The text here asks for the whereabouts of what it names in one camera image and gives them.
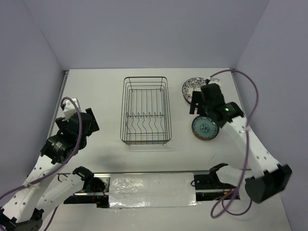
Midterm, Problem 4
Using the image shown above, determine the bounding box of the blue floral white plate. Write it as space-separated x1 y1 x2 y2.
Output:
181 77 206 99

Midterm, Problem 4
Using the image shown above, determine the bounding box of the light green small plate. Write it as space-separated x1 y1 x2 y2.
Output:
191 116 219 138

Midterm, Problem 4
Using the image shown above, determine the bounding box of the yellow rimmed patterned plate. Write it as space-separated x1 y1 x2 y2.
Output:
193 133 218 141

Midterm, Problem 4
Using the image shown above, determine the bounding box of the red and teal patterned plate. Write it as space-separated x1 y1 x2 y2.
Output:
185 98 191 104

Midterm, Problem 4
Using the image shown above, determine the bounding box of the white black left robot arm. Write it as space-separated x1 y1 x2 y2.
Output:
0 108 99 231

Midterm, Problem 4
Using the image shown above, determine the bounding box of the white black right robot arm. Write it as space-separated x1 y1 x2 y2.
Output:
190 83 292 204

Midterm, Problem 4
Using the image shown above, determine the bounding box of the silver foil tape panel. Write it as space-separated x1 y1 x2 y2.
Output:
109 173 197 208

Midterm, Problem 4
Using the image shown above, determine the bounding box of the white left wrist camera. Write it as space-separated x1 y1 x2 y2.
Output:
61 97 81 120

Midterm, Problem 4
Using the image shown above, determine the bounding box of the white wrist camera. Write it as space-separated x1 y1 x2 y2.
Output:
61 97 81 120
205 77 221 86

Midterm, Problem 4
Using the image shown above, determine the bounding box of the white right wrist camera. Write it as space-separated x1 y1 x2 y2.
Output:
205 77 221 86

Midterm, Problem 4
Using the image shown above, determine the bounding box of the aluminium table edge rail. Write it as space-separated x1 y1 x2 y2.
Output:
47 70 69 139

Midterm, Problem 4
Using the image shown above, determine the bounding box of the grey wire dish rack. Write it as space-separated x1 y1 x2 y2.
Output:
120 77 172 146

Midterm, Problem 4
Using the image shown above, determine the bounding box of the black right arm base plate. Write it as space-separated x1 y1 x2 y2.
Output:
194 174 217 191

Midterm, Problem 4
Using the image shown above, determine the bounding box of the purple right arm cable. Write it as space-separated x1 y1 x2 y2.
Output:
210 69 259 218

